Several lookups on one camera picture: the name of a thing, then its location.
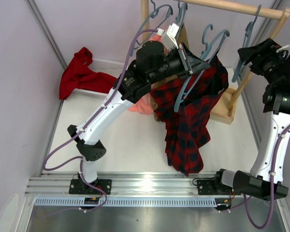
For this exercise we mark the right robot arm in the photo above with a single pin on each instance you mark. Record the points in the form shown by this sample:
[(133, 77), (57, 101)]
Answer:
[(265, 179)]

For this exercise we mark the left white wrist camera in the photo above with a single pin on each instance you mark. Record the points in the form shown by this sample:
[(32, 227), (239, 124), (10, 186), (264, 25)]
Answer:
[(168, 36)]

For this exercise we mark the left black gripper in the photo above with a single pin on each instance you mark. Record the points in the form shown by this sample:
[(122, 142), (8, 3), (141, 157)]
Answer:
[(185, 59)]

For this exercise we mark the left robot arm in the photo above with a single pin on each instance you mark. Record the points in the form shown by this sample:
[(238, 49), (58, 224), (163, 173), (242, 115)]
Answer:
[(150, 66)]

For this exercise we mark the white plastic basket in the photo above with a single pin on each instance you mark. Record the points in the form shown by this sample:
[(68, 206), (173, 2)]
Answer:
[(84, 78)]

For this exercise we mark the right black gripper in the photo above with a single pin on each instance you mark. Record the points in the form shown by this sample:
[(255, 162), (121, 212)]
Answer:
[(252, 58)]

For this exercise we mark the tan skirt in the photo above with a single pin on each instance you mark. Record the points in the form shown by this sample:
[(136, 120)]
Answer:
[(183, 39)]

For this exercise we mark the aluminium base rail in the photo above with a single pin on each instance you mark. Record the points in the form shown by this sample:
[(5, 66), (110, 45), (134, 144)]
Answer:
[(124, 184)]

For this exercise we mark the red navy plaid skirt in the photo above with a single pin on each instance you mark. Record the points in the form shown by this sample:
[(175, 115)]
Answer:
[(186, 129)]

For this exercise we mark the white slotted cable duct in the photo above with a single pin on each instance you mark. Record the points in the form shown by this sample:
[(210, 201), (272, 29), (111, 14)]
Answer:
[(132, 201)]

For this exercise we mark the blue hanger holding tan skirt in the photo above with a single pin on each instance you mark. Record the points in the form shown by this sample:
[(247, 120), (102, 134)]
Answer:
[(182, 8)]

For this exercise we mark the pink skirt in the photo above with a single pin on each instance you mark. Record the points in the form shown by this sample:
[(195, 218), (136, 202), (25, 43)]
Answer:
[(144, 105)]

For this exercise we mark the red garment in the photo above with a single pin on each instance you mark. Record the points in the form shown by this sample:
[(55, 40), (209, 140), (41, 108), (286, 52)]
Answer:
[(84, 54)]

